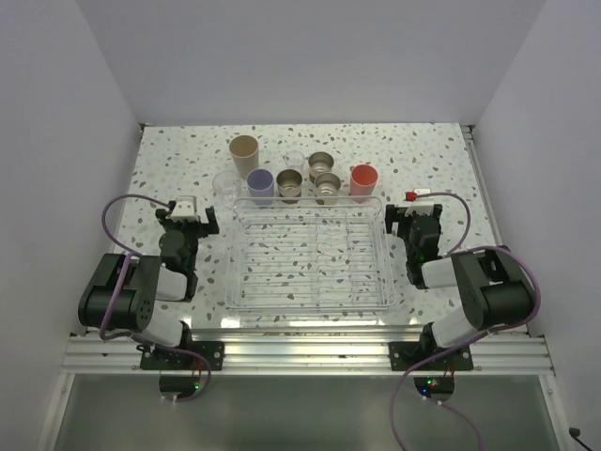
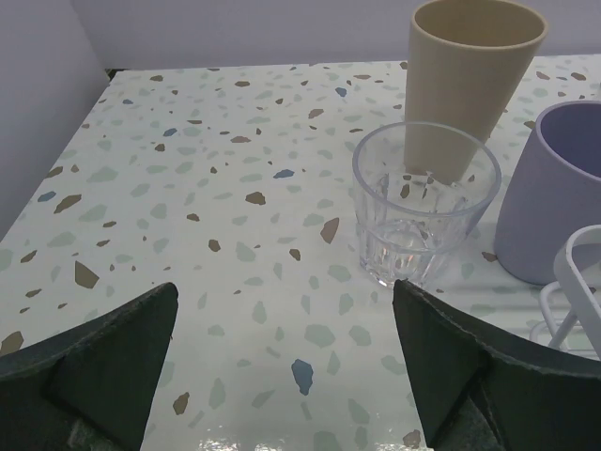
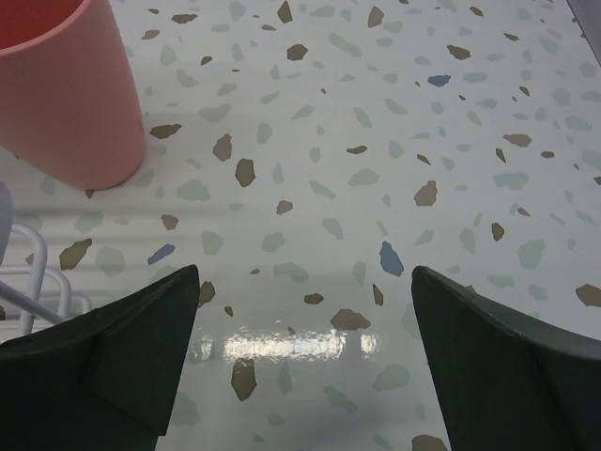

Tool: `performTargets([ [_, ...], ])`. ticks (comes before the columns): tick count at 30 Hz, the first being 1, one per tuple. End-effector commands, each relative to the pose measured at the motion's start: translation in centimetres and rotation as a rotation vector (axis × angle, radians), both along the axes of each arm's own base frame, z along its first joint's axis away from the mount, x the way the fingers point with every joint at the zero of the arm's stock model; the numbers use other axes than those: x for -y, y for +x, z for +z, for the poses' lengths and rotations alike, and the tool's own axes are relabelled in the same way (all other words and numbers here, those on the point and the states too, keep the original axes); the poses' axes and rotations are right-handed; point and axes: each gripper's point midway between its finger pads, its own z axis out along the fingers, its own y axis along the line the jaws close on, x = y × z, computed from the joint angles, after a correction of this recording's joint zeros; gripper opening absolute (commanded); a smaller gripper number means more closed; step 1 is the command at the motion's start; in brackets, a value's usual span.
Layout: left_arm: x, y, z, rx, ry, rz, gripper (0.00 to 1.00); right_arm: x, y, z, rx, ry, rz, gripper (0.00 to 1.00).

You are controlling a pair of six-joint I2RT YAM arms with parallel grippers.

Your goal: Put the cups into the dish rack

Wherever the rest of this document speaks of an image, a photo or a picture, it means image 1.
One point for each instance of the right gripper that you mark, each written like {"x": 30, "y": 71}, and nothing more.
{"x": 401, "y": 217}

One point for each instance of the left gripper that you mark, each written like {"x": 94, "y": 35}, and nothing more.
{"x": 204, "y": 228}

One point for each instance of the clear glass tumbler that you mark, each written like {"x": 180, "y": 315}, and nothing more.
{"x": 226, "y": 184}

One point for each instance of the pink cup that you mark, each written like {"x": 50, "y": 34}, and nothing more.
{"x": 363, "y": 179}

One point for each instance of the purple cup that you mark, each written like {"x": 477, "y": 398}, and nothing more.
{"x": 260, "y": 183}

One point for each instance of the steel cup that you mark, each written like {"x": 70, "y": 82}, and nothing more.
{"x": 327, "y": 186}
{"x": 319, "y": 162}
{"x": 289, "y": 185}

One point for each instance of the tall beige cup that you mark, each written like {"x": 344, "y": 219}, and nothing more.
{"x": 244, "y": 150}

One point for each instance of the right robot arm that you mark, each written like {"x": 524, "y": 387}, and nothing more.
{"x": 496, "y": 292}

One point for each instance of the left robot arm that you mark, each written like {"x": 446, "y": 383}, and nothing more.
{"x": 120, "y": 297}

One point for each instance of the clear dish rack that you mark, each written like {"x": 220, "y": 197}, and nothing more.
{"x": 317, "y": 254}

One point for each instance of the steel cup back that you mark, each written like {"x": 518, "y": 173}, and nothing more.
{"x": 319, "y": 162}

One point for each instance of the clear glass mug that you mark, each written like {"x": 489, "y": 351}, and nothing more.
{"x": 295, "y": 160}

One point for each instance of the left controller board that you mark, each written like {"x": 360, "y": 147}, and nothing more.
{"x": 182, "y": 388}

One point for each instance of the controller board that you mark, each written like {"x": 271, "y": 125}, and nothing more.
{"x": 440, "y": 388}
{"x": 182, "y": 388}

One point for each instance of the right controller board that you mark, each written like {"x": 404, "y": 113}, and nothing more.
{"x": 440, "y": 388}

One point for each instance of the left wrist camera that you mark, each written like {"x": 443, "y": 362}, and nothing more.
{"x": 185, "y": 209}

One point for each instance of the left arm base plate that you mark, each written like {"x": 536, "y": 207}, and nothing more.
{"x": 200, "y": 354}

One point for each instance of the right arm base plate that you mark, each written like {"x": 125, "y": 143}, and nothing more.
{"x": 405, "y": 355}

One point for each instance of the aluminium frame rail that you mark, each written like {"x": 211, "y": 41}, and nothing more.
{"x": 315, "y": 352}

